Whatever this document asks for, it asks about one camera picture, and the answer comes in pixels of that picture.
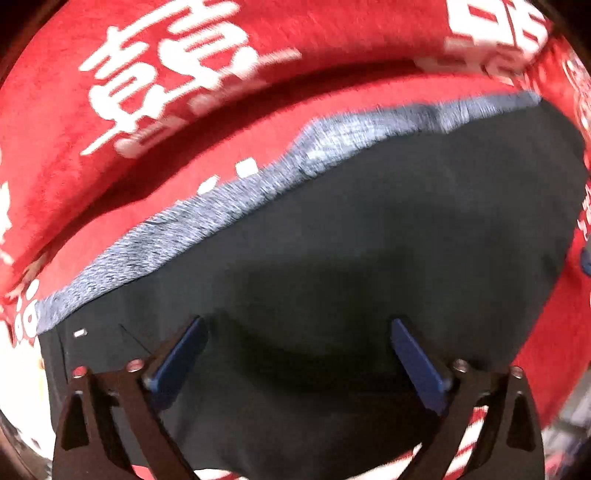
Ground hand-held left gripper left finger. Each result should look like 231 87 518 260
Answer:
51 315 209 480

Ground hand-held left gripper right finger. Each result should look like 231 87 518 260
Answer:
390 318 548 480

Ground dark pants with grey waistband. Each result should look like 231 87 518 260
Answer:
34 91 589 480

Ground red printed sofa seat cushion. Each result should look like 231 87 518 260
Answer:
0 69 591 480

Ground red printed sofa backrest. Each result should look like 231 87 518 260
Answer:
0 0 571 296

